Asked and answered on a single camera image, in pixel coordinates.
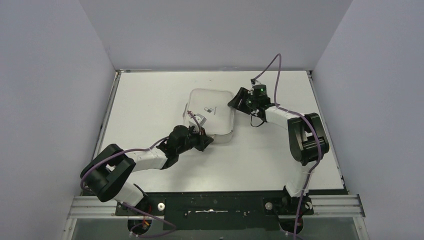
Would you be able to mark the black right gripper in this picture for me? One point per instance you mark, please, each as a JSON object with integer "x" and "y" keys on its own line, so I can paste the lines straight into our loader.
{"x": 240, "y": 103}

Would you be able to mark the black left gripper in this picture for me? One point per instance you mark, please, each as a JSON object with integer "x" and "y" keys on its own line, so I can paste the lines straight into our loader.
{"x": 199, "y": 140}

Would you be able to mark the grey storage box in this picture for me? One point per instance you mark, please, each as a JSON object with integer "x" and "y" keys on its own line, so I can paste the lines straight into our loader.
{"x": 212, "y": 104}

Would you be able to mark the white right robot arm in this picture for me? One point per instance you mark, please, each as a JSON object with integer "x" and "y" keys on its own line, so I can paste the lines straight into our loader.
{"x": 307, "y": 139}

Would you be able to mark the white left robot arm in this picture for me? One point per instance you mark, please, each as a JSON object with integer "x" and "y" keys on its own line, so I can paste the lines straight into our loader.
{"x": 106, "y": 176}

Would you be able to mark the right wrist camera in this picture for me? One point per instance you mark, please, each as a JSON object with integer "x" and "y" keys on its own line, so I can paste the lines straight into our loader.
{"x": 255, "y": 82}

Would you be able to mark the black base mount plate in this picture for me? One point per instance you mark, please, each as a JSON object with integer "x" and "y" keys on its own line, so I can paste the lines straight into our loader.
{"x": 228, "y": 210}

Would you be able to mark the left side frame rail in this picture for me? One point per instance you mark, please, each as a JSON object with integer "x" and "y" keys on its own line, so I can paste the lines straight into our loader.
{"x": 89, "y": 207}

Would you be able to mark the aluminium frame rail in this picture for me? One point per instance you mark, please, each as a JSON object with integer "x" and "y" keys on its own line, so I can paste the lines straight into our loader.
{"x": 336, "y": 206}

